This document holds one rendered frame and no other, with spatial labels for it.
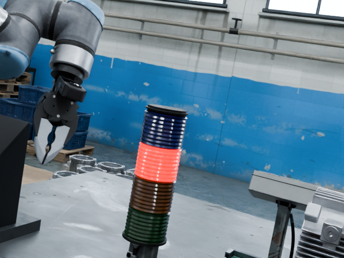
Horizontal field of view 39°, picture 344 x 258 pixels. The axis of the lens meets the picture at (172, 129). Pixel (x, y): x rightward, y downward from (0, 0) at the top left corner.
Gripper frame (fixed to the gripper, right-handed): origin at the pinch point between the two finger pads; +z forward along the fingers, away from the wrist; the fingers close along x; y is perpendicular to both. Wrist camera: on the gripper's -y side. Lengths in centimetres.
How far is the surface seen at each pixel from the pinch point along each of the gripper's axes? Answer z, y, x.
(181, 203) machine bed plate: -12, 60, -65
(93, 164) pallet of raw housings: -57, 234, -82
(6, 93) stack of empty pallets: -203, 603, -45
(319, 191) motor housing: -1, -35, -40
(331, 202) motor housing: 1, -38, -41
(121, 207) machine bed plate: -4, 54, -40
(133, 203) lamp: 10.3, -36.5, -5.9
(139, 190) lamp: 8.6, -37.9, -5.7
